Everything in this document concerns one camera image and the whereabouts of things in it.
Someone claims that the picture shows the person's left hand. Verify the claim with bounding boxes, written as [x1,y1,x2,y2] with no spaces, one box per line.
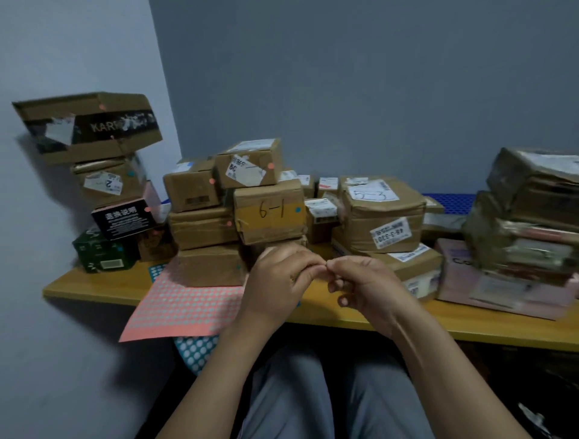
[235,244,327,331]

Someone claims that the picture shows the person's right hand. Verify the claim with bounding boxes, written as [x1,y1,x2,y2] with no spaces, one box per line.
[325,255,422,338]

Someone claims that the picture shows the box marked 3-3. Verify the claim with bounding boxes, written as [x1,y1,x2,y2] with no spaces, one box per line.
[331,226,444,281]

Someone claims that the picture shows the box marked 6-1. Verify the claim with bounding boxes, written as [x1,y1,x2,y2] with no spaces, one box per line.
[233,178,308,247]

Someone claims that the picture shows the box of stack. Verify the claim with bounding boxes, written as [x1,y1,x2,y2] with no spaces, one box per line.
[486,147,579,227]
[168,206,239,251]
[162,157,223,213]
[176,242,247,288]

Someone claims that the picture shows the box marked 5-3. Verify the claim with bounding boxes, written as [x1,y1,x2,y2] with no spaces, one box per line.
[338,176,427,254]

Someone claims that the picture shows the pile of brown parcels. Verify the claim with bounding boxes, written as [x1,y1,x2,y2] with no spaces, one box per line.
[278,169,467,245]

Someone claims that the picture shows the large pink box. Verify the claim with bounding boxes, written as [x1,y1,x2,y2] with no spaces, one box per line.
[434,238,579,321]

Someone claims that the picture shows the pink dot sticker sheet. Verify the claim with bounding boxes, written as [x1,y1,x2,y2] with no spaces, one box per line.
[119,257,247,343]

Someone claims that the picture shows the teal sticker sheet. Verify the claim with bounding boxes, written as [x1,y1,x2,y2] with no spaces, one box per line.
[148,263,223,375]

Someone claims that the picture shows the taped box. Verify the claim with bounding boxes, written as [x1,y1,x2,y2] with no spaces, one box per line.
[462,192,579,286]

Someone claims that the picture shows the small cardboard parcel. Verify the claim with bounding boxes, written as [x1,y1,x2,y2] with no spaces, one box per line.
[215,139,283,189]

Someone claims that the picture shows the black and pink box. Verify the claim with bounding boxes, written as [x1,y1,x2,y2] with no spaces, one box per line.
[91,180,163,241]

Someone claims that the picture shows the dark green box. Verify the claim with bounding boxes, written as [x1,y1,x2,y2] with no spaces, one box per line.
[72,224,139,274]

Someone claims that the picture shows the box with black KARRIE band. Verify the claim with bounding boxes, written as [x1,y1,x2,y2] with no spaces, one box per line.
[12,92,163,165]

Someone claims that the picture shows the person's left forearm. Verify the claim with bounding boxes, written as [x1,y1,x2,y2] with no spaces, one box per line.
[156,316,290,439]

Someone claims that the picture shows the person's right forearm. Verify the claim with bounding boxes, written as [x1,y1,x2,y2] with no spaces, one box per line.
[393,303,533,439]

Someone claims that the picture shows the person's grey trousers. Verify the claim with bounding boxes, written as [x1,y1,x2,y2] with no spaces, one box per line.
[237,343,435,439]

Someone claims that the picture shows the blue plastic grid pallet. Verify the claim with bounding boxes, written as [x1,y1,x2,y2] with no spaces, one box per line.
[423,193,476,209]

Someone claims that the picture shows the white crumpled plastic scrap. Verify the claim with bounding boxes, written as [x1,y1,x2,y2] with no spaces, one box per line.
[517,402,562,439]

